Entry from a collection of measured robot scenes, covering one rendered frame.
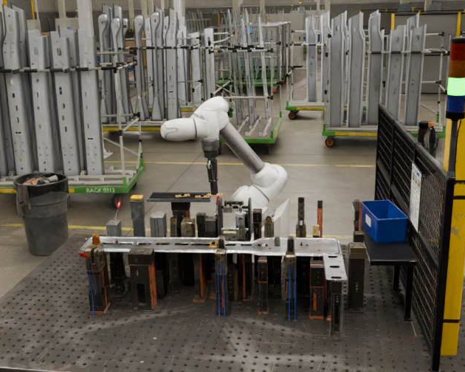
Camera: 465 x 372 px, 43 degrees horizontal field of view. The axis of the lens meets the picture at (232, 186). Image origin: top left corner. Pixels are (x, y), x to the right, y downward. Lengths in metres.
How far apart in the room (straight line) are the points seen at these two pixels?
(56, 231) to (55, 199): 0.32
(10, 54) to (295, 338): 5.55
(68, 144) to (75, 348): 4.72
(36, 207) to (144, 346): 3.08
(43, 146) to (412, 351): 5.60
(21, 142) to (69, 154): 0.60
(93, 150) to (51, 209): 1.75
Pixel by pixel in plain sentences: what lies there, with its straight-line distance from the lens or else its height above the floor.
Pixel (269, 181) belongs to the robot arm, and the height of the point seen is 1.15.
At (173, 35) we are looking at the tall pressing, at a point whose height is 1.79.
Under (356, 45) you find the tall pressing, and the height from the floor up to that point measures 1.60.
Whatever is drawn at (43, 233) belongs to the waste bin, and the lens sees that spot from 5.85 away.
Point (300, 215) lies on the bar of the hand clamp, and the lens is 3.25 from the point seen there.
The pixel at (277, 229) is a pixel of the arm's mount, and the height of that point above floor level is 0.93.
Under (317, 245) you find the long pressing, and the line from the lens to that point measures 3.16.
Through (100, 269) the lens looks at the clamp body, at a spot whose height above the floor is 0.94.
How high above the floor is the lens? 2.20
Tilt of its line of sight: 17 degrees down
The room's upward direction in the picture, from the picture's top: 2 degrees counter-clockwise
